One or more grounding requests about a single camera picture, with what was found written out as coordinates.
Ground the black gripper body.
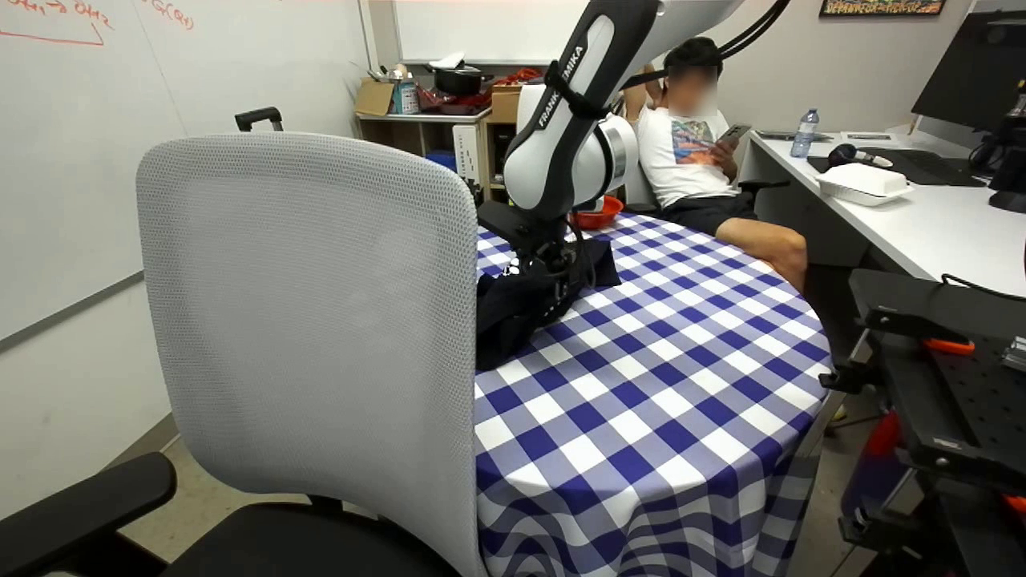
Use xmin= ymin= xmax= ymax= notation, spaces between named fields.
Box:
xmin=514 ymin=217 xmax=592 ymax=275

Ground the grey mesh office chair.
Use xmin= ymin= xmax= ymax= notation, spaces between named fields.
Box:
xmin=0 ymin=128 xmax=488 ymax=577

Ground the red bowl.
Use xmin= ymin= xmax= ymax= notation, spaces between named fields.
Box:
xmin=571 ymin=192 xmax=628 ymax=234

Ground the cluttered storage shelf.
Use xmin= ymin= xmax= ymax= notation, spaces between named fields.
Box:
xmin=354 ymin=60 xmax=529 ymax=204

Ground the seated person in white shirt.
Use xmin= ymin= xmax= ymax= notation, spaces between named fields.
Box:
xmin=621 ymin=40 xmax=811 ymax=296

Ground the blue white checkered tablecloth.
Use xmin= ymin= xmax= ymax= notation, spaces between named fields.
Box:
xmin=467 ymin=212 xmax=837 ymax=577

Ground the clear water bottle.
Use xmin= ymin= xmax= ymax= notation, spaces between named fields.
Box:
xmin=789 ymin=107 xmax=825 ymax=162

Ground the black rolling suitcase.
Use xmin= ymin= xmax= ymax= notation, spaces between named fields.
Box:
xmin=230 ymin=102 xmax=288 ymax=136

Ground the white takeout box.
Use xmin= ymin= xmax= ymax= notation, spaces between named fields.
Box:
xmin=815 ymin=161 xmax=918 ymax=212

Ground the black keyboard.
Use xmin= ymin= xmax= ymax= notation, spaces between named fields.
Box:
xmin=864 ymin=146 xmax=973 ymax=185

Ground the white office desk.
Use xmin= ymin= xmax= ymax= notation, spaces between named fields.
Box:
xmin=751 ymin=126 xmax=1026 ymax=306

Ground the black robot cart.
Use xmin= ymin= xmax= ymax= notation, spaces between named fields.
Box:
xmin=837 ymin=266 xmax=1026 ymax=577

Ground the black computer monitor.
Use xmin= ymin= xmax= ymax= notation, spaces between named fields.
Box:
xmin=908 ymin=8 xmax=1026 ymax=138

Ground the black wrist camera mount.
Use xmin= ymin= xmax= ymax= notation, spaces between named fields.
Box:
xmin=473 ymin=199 xmax=537 ymax=258

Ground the white framed wall board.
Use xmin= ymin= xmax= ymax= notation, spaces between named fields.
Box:
xmin=392 ymin=0 xmax=590 ymax=72

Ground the framed wall picture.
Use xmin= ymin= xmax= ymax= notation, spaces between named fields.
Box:
xmin=817 ymin=0 xmax=949 ymax=20

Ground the orange handled clamp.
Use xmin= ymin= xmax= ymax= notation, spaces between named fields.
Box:
xmin=920 ymin=332 xmax=977 ymax=362

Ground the large wall whiteboard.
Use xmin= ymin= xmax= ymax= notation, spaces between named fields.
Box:
xmin=0 ymin=0 xmax=376 ymax=349

